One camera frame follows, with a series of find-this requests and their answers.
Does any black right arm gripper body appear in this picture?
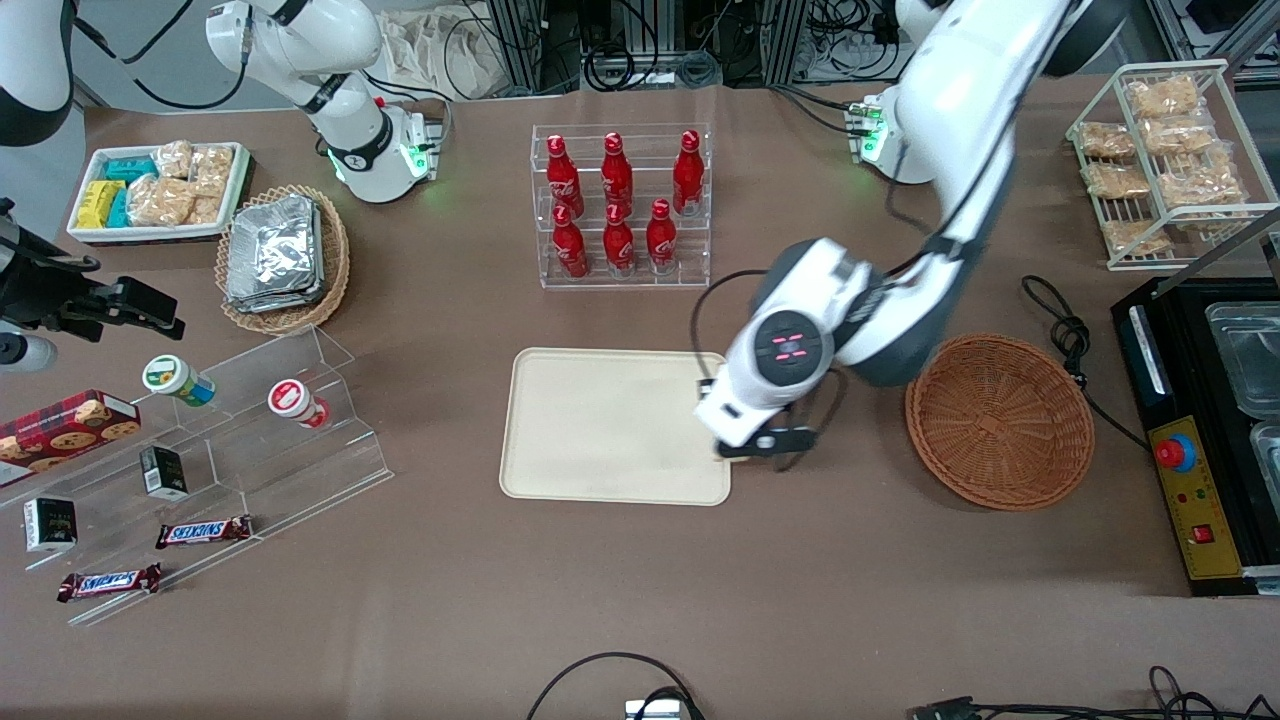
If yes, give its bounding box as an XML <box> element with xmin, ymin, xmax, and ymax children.
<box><xmin>0</xmin><ymin>225</ymin><xmax>103</xmax><ymax>343</ymax></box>

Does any cream plastic tray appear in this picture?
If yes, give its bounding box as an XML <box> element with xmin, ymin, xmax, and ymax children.
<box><xmin>500</xmin><ymin>347</ymin><xmax>733</xmax><ymax>506</ymax></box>

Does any oval wicker basket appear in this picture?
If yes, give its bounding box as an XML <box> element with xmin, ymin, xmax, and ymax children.
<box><xmin>215</xmin><ymin>185</ymin><xmax>351</xmax><ymax>336</ymax></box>

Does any brown round wicker basket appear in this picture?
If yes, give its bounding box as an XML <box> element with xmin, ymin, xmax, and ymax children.
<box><xmin>905</xmin><ymin>333</ymin><xmax>1096</xmax><ymax>511</ymax></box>

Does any green lid yogurt cup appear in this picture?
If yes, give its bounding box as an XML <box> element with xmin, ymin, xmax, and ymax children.
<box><xmin>141</xmin><ymin>354</ymin><xmax>217</xmax><ymax>409</ymax></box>

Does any white rectangular snack bin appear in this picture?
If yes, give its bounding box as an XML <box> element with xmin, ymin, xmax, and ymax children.
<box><xmin>67</xmin><ymin>142</ymin><xmax>251</xmax><ymax>246</ymax></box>

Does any white grey cylinder part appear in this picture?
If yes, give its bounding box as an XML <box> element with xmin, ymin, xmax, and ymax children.
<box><xmin>0</xmin><ymin>334</ymin><xmax>58</xmax><ymax>374</ymax></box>

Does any yellow snack pack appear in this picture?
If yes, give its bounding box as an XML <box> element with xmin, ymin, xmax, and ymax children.
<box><xmin>77</xmin><ymin>180</ymin><xmax>127</xmax><ymax>230</ymax></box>

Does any red cookie box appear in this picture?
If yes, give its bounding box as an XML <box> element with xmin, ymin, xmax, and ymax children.
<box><xmin>0</xmin><ymin>390</ymin><xmax>142</xmax><ymax>489</ymax></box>

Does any stack of foil packs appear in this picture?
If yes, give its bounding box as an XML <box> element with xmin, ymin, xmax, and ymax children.
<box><xmin>225</xmin><ymin>195</ymin><xmax>324</xmax><ymax>314</ymax></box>

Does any small black box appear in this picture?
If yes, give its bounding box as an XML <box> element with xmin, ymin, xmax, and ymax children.
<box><xmin>139</xmin><ymin>445</ymin><xmax>190</xmax><ymax>502</ymax></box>
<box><xmin>23</xmin><ymin>497</ymin><xmax>79</xmax><ymax>554</ymax></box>

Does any red lid yogurt cup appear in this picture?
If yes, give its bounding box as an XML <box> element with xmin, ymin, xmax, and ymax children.
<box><xmin>266</xmin><ymin>378</ymin><xmax>332</xmax><ymax>431</ymax></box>

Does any clear acrylic bottle rack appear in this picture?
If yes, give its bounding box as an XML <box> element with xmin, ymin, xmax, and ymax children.
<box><xmin>532</xmin><ymin>124</ymin><xmax>713</xmax><ymax>291</ymax></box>

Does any red cola bottle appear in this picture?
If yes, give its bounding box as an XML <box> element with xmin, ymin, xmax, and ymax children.
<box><xmin>672</xmin><ymin>130</ymin><xmax>705</xmax><ymax>217</ymax></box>
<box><xmin>645</xmin><ymin>199</ymin><xmax>679</xmax><ymax>276</ymax></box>
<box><xmin>600</xmin><ymin>132</ymin><xmax>635</xmax><ymax>216</ymax></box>
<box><xmin>545</xmin><ymin>135</ymin><xmax>585</xmax><ymax>219</ymax></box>
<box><xmin>552</xmin><ymin>205</ymin><xmax>590</xmax><ymax>280</ymax></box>
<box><xmin>602</xmin><ymin>202</ymin><xmax>637</xmax><ymax>277</ymax></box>

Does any clear acrylic step display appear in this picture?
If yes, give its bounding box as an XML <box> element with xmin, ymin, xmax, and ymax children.
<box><xmin>0</xmin><ymin>325</ymin><xmax>394</xmax><ymax>627</ymax></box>

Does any snickers bar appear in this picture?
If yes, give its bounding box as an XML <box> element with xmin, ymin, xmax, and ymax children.
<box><xmin>57</xmin><ymin>563</ymin><xmax>163</xmax><ymax>604</ymax></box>
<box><xmin>155</xmin><ymin>515</ymin><xmax>254</xmax><ymax>550</ymax></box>

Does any white cloth bag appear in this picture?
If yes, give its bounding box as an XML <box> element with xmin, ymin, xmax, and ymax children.
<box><xmin>378</xmin><ymin>8</ymin><xmax>503</xmax><ymax>102</ymax></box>

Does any bagged crispy snack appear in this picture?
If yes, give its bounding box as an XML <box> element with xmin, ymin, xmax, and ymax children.
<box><xmin>1127</xmin><ymin>75</ymin><xmax>1202</xmax><ymax>120</ymax></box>
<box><xmin>1157</xmin><ymin>150</ymin><xmax>1248</xmax><ymax>208</ymax></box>
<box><xmin>1100</xmin><ymin>219</ymin><xmax>1172</xmax><ymax>257</ymax></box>
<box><xmin>1140</xmin><ymin>115</ymin><xmax>1217</xmax><ymax>157</ymax></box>
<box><xmin>1078</xmin><ymin>122</ymin><xmax>1137</xmax><ymax>160</ymax></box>
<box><xmin>1082</xmin><ymin>162</ymin><xmax>1152</xmax><ymax>200</ymax></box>

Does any black food warmer yellow panel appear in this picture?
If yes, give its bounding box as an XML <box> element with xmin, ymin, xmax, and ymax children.
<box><xmin>1112</xmin><ymin>275</ymin><xmax>1280</xmax><ymax>598</ymax></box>

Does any large steel pan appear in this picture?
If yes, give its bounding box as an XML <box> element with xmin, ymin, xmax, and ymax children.
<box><xmin>1205</xmin><ymin>300</ymin><xmax>1280</xmax><ymax>418</ymax></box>

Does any grey metal bar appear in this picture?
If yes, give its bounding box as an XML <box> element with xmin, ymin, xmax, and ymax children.
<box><xmin>1180</xmin><ymin>205</ymin><xmax>1280</xmax><ymax>301</ymax></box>

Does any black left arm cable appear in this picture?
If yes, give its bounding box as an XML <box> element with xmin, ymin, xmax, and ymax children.
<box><xmin>689</xmin><ymin>267</ymin><xmax>773</xmax><ymax>387</ymax></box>

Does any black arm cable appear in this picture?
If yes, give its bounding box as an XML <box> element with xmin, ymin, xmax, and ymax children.
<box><xmin>689</xmin><ymin>267</ymin><xmax>773</xmax><ymax>387</ymax></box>
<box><xmin>72</xmin><ymin>0</ymin><xmax>251</xmax><ymax>112</ymax></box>

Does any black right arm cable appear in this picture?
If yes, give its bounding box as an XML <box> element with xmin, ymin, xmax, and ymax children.
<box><xmin>72</xmin><ymin>0</ymin><xmax>251</xmax><ymax>112</ymax></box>

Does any black looped table cable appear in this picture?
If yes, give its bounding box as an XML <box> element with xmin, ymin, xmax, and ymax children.
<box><xmin>525</xmin><ymin>652</ymin><xmax>707</xmax><ymax>720</ymax></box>

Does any black power cable with plug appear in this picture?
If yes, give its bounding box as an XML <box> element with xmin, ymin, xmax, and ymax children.
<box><xmin>1022</xmin><ymin>275</ymin><xmax>1151</xmax><ymax>451</ymax></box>

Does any black cable bundle with connector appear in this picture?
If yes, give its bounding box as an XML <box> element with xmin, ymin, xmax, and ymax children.
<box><xmin>908</xmin><ymin>665</ymin><xmax>1280</xmax><ymax>720</ymax></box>

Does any white wire rack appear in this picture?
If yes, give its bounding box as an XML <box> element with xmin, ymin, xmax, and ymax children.
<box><xmin>1066</xmin><ymin>60</ymin><xmax>1280</xmax><ymax>272</ymax></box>

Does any aluminium frame rack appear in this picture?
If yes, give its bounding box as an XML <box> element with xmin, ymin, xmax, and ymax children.
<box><xmin>485</xmin><ymin>0</ymin><xmax>813</xmax><ymax>97</ymax></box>

